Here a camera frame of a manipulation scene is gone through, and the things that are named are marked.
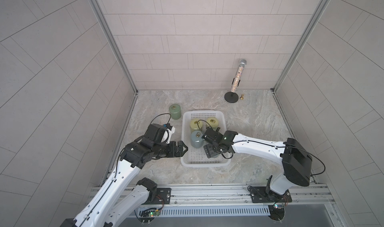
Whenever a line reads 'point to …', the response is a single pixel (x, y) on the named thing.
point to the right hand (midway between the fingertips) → (211, 150)
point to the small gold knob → (242, 97)
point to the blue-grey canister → (196, 141)
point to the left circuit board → (148, 214)
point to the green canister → (175, 110)
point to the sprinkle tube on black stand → (232, 96)
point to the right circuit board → (277, 212)
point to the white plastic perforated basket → (196, 157)
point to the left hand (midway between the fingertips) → (183, 148)
